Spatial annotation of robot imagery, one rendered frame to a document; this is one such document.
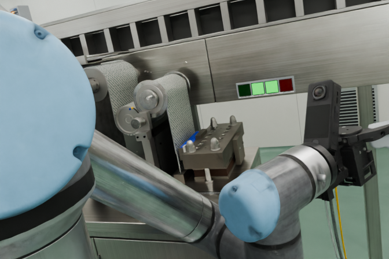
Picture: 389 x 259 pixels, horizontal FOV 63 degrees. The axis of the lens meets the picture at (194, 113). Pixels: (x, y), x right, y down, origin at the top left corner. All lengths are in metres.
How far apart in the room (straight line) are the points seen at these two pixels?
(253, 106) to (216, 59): 2.47
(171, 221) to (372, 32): 1.15
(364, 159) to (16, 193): 0.49
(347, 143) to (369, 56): 0.93
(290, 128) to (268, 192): 3.54
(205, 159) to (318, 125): 0.72
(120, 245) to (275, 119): 2.96
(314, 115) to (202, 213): 0.23
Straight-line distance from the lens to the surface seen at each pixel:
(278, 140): 3.97
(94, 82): 1.33
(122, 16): 1.64
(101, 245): 1.28
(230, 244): 0.49
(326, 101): 0.53
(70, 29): 1.83
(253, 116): 3.92
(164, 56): 1.55
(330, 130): 0.51
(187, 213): 0.47
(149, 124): 1.23
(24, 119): 0.20
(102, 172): 0.39
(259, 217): 0.38
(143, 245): 1.18
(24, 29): 0.21
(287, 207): 0.41
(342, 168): 0.54
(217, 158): 1.17
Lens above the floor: 1.42
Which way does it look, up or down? 12 degrees down
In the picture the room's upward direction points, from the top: 10 degrees counter-clockwise
